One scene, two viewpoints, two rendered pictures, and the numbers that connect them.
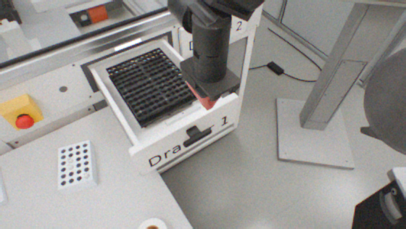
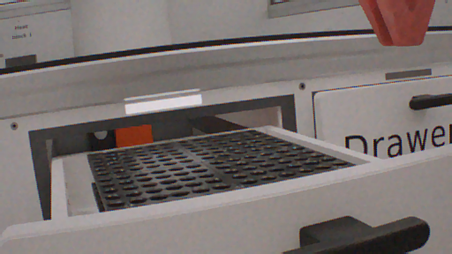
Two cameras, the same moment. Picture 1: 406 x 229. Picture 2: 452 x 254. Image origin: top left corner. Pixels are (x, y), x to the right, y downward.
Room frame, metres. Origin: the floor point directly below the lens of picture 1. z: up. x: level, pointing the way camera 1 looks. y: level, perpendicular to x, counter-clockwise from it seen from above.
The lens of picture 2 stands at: (0.10, 0.00, 0.99)
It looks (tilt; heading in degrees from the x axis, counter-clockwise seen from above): 9 degrees down; 17
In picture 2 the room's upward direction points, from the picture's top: 6 degrees counter-clockwise
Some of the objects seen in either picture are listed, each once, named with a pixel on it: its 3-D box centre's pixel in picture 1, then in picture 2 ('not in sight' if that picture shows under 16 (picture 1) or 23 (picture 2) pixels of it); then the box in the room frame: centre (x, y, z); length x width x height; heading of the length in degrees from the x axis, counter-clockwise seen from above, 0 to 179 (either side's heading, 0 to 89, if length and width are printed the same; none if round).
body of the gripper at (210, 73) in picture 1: (209, 63); not in sight; (0.32, -0.01, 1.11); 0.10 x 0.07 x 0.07; 35
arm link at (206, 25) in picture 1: (209, 30); not in sight; (0.33, -0.01, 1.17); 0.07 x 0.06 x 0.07; 29
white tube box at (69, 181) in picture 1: (77, 166); not in sight; (0.29, 0.34, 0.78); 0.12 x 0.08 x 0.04; 19
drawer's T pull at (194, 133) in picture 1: (194, 133); (342, 242); (0.31, 0.02, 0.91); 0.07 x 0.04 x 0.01; 125
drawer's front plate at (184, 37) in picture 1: (215, 30); (416, 123); (0.78, -0.04, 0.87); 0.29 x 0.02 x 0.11; 125
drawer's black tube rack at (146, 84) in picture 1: (151, 86); (205, 198); (0.50, 0.15, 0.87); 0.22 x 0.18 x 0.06; 35
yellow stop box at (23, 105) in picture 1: (22, 112); not in sight; (0.40, 0.48, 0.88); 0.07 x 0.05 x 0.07; 125
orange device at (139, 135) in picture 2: not in sight; (119, 133); (0.91, 0.44, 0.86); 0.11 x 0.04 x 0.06; 125
